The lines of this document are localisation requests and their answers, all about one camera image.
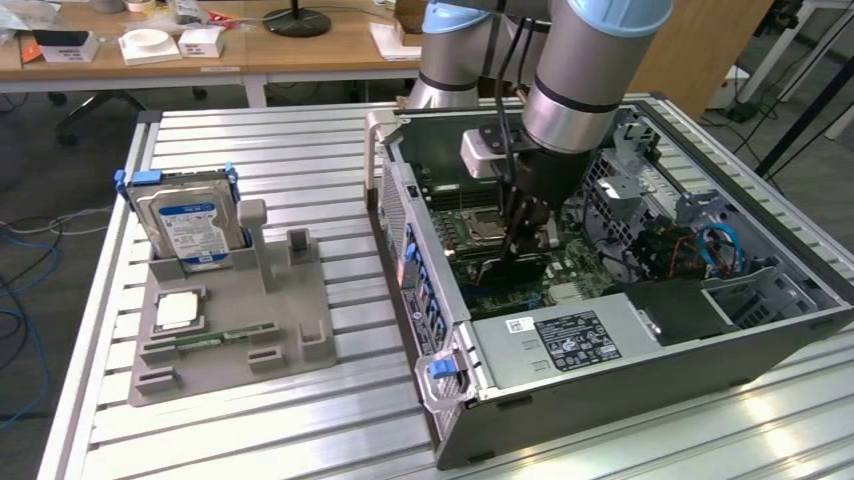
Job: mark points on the grey power supply unit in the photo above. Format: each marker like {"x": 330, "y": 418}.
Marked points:
{"x": 520, "y": 350}

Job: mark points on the black open PC case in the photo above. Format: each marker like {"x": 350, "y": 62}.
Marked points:
{"x": 601, "y": 390}

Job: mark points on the hard disk blue caddy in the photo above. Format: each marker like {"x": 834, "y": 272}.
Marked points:
{"x": 190, "y": 230}

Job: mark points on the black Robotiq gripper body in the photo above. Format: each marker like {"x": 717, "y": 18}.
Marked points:
{"x": 547, "y": 175}

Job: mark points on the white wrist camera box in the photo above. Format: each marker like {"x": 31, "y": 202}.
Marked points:
{"x": 480, "y": 155}

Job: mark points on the white paper stack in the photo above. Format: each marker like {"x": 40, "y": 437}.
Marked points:
{"x": 394, "y": 45}

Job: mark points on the grey disk bay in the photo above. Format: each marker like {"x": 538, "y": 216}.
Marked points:
{"x": 767, "y": 290}

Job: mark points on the wooden desk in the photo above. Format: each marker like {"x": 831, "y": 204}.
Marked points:
{"x": 300, "y": 50}

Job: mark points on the white box round tape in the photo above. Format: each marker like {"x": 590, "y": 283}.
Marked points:
{"x": 149, "y": 50}

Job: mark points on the black office chair base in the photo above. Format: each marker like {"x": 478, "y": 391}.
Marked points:
{"x": 100, "y": 102}

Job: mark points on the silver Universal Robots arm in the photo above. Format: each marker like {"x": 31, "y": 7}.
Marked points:
{"x": 580, "y": 75}

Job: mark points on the silver chipset heatsink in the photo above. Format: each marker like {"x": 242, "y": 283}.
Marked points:
{"x": 567, "y": 294}

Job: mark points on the green RAM stick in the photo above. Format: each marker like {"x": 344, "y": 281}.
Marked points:
{"x": 207, "y": 337}

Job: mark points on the black tripod leg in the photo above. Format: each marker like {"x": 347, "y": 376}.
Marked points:
{"x": 770, "y": 160}

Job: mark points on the silver CPU chip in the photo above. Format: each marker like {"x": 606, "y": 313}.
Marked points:
{"x": 178, "y": 311}

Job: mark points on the green motherboard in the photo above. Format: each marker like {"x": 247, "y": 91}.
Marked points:
{"x": 583, "y": 262}

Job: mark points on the CPU socket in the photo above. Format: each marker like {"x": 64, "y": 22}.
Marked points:
{"x": 483, "y": 225}

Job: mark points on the brown cardboard box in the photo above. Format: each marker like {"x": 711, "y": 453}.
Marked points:
{"x": 410, "y": 15}

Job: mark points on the black round lamp base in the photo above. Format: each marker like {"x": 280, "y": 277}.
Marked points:
{"x": 296, "y": 25}

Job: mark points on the grey plastic parts rack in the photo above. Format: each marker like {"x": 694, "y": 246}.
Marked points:
{"x": 227, "y": 360}

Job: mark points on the blue case latch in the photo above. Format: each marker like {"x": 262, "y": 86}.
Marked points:
{"x": 439, "y": 372}

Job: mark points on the wooden cabinet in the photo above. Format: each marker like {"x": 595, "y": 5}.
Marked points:
{"x": 707, "y": 50}

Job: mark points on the white box black lid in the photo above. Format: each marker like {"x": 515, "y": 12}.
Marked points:
{"x": 67, "y": 52}

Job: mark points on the green graphics card black fan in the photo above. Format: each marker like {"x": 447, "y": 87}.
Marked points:
{"x": 507, "y": 277}

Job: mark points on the white pedestal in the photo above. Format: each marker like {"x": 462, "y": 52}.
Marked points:
{"x": 730, "y": 85}

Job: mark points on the perforated metal drive cage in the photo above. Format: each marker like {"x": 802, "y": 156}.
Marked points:
{"x": 621, "y": 220}

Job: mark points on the plain white box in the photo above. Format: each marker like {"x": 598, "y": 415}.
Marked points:
{"x": 200, "y": 45}

